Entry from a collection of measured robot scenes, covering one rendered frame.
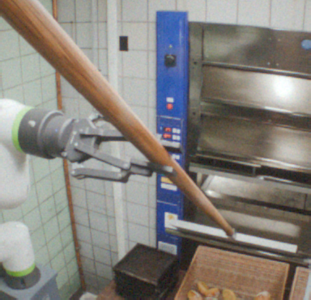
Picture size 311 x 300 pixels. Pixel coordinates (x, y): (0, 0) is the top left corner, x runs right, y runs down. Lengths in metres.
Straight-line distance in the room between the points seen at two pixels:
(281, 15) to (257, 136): 0.60
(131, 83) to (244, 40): 0.65
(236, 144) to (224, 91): 0.27
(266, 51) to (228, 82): 0.24
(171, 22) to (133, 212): 1.17
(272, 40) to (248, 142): 0.52
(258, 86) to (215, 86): 0.22
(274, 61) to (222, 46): 0.26
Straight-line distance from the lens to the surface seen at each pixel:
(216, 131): 1.89
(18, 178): 0.76
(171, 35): 1.82
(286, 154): 1.83
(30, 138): 0.67
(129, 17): 1.95
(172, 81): 1.85
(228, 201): 2.02
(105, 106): 0.40
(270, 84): 1.77
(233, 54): 1.78
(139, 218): 2.32
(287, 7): 1.71
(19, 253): 1.38
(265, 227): 2.07
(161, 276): 2.04
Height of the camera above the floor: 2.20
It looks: 23 degrees down
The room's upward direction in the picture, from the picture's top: straight up
